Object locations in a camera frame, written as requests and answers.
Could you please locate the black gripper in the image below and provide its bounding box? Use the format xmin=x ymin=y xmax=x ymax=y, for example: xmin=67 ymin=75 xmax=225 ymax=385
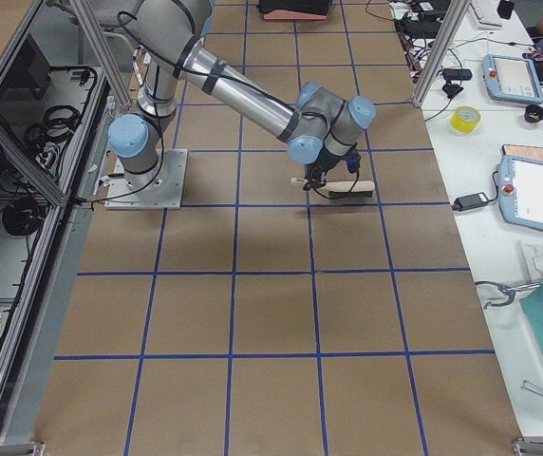
xmin=303 ymin=150 xmax=361 ymax=191

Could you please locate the white hand brush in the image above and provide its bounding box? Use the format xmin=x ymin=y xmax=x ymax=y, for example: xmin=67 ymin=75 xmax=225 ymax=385
xmin=290 ymin=178 xmax=376 ymax=200

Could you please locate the bin with black bag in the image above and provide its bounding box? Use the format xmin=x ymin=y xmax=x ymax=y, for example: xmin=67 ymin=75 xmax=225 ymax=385
xmin=257 ymin=0 xmax=332 ymax=20

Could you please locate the black power adapter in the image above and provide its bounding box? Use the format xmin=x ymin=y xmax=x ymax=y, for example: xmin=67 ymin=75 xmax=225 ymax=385
xmin=451 ymin=192 xmax=490 ymax=212

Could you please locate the yellow tape roll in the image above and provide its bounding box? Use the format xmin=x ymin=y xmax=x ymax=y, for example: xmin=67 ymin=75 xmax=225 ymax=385
xmin=449 ymin=105 xmax=481 ymax=135

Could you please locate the lower blue teach pendant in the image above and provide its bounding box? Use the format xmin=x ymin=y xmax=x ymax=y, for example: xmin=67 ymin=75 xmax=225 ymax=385
xmin=497 ymin=155 xmax=543 ymax=232

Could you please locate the blue teach pendant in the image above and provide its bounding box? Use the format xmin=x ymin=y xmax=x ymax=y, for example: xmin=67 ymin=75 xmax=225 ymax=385
xmin=481 ymin=54 xmax=543 ymax=105
xmin=497 ymin=155 xmax=543 ymax=232

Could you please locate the upper blue teach pendant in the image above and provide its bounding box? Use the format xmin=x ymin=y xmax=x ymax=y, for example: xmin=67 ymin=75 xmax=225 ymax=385
xmin=481 ymin=54 xmax=543 ymax=105

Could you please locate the small black bowl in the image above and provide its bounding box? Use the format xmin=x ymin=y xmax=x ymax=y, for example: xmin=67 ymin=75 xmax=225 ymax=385
xmin=523 ymin=104 xmax=543 ymax=124

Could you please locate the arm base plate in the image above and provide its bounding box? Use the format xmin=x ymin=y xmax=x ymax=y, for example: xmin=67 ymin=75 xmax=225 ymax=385
xmin=103 ymin=148 xmax=188 ymax=211

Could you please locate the aluminium frame post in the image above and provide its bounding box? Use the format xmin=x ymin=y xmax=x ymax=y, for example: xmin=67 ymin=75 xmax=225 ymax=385
xmin=412 ymin=0 xmax=470 ymax=107

